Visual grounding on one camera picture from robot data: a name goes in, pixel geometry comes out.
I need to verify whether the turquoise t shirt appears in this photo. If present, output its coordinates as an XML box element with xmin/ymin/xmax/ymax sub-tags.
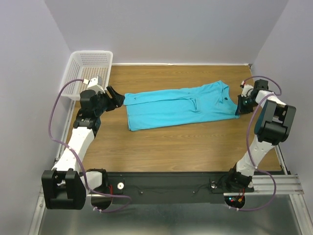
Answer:
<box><xmin>124</xmin><ymin>81</ymin><xmax>239</xmax><ymax>131</ymax></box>

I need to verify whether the white plastic basket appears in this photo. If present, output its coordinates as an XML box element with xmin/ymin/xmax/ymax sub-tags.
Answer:
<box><xmin>60</xmin><ymin>50</ymin><xmax>113</xmax><ymax>90</ymax></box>

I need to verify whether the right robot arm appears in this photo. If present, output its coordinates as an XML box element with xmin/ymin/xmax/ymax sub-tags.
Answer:
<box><xmin>225</xmin><ymin>76</ymin><xmax>296</xmax><ymax>191</ymax></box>

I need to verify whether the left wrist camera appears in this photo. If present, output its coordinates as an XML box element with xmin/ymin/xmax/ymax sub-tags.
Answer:
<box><xmin>83</xmin><ymin>76</ymin><xmax>105</xmax><ymax>93</ymax></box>

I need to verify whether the aluminium frame rail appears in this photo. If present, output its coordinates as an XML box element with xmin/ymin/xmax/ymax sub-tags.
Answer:
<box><xmin>30</xmin><ymin>107</ymin><xmax>308</xmax><ymax>235</ymax></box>

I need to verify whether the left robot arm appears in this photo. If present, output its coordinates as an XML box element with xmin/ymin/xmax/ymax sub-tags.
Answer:
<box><xmin>42</xmin><ymin>86</ymin><xmax>125</xmax><ymax>210</ymax></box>

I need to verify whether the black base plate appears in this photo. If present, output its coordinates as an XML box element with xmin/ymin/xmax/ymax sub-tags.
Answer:
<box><xmin>96</xmin><ymin>171</ymin><xmax>255</xmax><ymax>205</ymax></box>

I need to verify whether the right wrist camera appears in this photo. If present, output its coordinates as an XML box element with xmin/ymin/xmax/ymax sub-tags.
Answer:
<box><xmin>240</xmin><ymin>81</ymin><xmax>254</xmax><ymax>97</ymax></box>

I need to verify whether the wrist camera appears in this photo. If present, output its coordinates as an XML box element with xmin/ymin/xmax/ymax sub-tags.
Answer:
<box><xmin>83</xmin><ymin>76</ymin><xmax>105</xmax><ymax>93</ymax></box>
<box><xmin>240</xmin><ymin>81</ymin><xmax>254</xmax><ymax>97</ymax></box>

